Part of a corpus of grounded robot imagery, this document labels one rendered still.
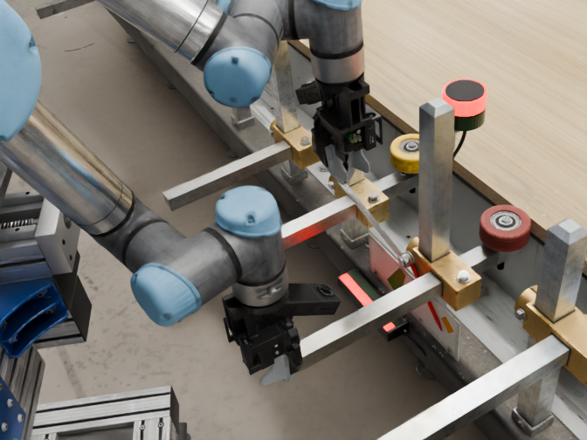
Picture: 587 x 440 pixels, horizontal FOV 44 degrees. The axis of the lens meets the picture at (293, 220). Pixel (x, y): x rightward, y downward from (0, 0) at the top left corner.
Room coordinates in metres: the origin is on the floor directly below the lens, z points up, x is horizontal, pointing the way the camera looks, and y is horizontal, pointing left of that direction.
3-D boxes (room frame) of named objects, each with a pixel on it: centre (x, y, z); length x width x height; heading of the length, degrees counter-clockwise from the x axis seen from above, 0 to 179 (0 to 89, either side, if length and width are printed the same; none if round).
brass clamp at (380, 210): (1.02, -0.13, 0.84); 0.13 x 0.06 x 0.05; 24
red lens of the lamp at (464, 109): (0.83, -0.26, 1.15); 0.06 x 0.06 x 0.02
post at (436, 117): (0.82, -0.22, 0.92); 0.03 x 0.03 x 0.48; 24
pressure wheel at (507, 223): (0.82, -0.34, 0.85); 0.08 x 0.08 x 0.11
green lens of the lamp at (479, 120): (0.83, -0.26, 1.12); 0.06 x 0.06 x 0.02
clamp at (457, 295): (0.80, -0.23, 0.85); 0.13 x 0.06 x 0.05; 24
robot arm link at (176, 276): (0.61, 0.15, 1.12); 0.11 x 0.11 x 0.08; 36
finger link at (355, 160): (0.90, -0.11, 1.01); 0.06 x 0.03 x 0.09; 23
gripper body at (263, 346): (0.65, 0.06, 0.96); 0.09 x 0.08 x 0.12; 113
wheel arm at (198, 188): (1.20, 0.04, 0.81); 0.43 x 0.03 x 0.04; 114
